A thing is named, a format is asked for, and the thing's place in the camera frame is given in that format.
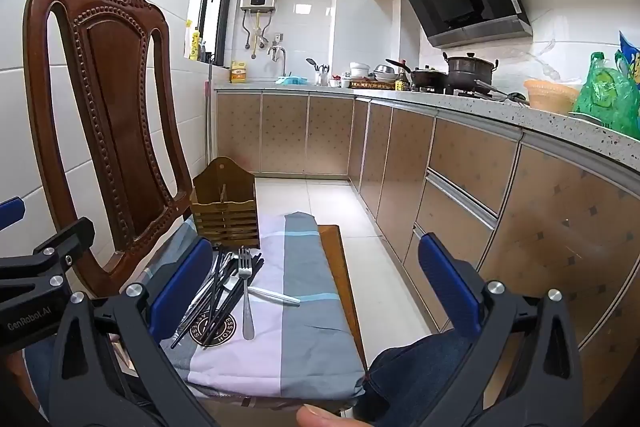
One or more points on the person's jeans leg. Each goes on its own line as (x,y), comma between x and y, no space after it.
(415,377)

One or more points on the blue plastic container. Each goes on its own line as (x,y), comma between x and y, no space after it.
(291,81)

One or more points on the green plastic bag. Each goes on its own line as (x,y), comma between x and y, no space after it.
(605,97)

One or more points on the grey lilac striped cloth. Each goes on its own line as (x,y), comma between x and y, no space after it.
(300,332)

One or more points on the steel fork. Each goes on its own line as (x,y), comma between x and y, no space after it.
(247,312)

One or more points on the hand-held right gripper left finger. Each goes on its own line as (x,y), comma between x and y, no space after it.
(180,292)

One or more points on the stack of white bowls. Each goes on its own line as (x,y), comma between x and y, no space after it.
(360,71)

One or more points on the person's right hand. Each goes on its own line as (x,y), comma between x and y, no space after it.
(320,419)

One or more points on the orange plastic basket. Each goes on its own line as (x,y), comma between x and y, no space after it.
(550,96)

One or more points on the water heater pipes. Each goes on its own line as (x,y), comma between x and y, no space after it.
(256,34)

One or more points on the wooden slatted utensil holder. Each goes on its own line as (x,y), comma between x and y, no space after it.
(225,217)

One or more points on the wooden table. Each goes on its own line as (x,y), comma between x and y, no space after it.
(342,277)

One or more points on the yellow bottle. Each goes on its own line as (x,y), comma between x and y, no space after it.
(191,42)

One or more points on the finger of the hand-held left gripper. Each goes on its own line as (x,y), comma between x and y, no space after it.
(60,252)
(11,213)

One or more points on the speckled kitchen countertop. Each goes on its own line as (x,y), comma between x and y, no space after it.
(550,122)

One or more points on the wall socket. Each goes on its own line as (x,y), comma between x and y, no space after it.
(278,38)

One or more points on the carved brown wooden chair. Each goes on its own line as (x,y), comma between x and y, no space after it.
(125,107)

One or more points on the metal kitchen tool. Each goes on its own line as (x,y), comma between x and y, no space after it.
(500,91)

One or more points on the steel spoon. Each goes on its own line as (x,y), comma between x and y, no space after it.
(199,298)

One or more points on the black wok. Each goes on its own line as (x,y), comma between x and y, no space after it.
(427,78)

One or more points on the steel bowl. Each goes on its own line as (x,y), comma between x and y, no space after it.
(384,72)

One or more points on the blue yellow snack bag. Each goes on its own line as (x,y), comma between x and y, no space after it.
(631,57)

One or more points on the dark lidded pot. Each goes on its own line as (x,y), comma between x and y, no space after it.
(470,69)

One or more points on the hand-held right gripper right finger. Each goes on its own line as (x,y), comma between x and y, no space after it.
(447,287)

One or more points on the cup of cooking utensils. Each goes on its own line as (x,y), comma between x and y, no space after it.
(322,77)

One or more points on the white plastic spoon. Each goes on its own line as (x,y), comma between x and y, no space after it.
(275,296)

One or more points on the chrome faucet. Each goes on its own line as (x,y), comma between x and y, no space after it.
(280,54)

